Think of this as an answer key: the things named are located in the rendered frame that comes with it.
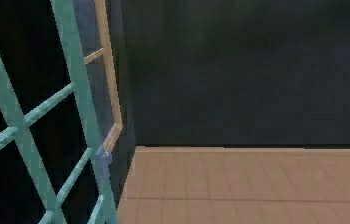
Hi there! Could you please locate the tan wooden framed window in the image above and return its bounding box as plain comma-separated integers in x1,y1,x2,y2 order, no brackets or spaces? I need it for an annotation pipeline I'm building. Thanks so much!
73,0,124,154

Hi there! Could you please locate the teal framed window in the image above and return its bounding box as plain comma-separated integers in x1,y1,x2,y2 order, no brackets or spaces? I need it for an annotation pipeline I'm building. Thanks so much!
0,0,120,224

